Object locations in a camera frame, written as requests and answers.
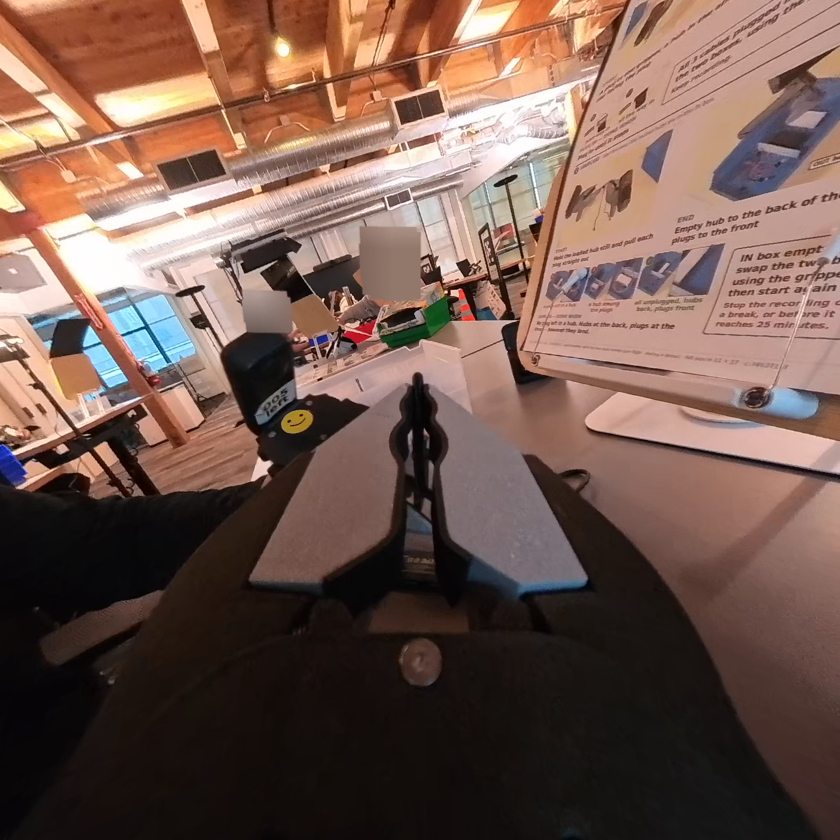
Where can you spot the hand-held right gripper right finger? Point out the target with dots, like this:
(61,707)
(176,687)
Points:
(512,518)

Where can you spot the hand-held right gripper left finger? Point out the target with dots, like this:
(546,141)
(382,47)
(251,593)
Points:
(328,512)

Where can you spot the green plastic bin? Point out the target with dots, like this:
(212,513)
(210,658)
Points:
(420,328)

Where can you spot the printed instruction sheet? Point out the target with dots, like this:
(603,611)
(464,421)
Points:
(656,197)

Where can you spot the instruction sheet on wooden stand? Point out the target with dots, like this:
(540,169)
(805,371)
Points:
(656,386)

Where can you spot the orange traffic cone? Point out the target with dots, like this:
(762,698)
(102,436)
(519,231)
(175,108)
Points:
(465,308)

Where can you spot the clear plastic box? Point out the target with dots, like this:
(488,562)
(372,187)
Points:
(446,374)

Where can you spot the silver ventilation duct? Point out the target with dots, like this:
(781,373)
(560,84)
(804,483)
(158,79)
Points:
(315,148)
(295,216)

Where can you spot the white holder bar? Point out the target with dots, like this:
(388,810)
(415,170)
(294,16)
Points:
(794,403)

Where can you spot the small black display device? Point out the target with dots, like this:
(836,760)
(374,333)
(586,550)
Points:
(518,361)

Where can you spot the person's left forearm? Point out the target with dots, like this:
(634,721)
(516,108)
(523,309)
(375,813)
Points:
(98,544)

